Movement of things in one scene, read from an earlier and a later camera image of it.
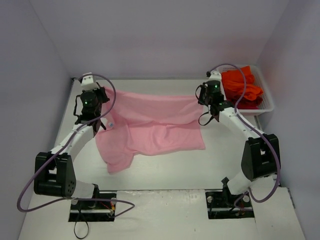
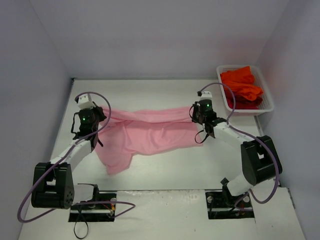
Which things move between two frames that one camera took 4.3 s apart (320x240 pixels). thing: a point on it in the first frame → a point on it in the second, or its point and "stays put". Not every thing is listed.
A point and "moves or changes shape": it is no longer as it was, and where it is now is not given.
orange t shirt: x=233 y=82 stays put
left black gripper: x=102 y=94 → x=99 y=114
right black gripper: x=203 y=93 → x=195 y=115
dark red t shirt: x=244 y=103 stays put
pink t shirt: x=140 y=124 moves or changes shape
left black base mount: x=89 y=210 stays put
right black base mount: x=221 y=204 stays put
